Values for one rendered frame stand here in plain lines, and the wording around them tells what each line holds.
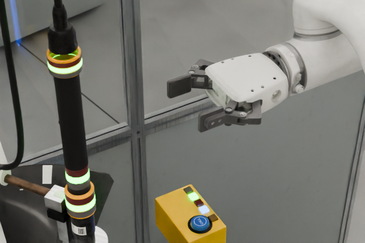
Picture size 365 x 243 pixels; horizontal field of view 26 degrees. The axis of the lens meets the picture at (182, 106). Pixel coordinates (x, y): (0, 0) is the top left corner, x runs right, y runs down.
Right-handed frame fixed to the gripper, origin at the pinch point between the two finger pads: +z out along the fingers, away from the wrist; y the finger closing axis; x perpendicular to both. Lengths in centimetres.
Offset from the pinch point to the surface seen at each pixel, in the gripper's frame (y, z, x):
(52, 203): 2.3, 22.0, -11.6
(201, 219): 25, -18, -57
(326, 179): 70, -97, -120
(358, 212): 84, -130, -165
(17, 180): 8.8, 25.0, -11.0
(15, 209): 19.4, 23.6, -27.5
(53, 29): -0.6, 19.5, 19.7
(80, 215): -2.1, 19.4, -11.6
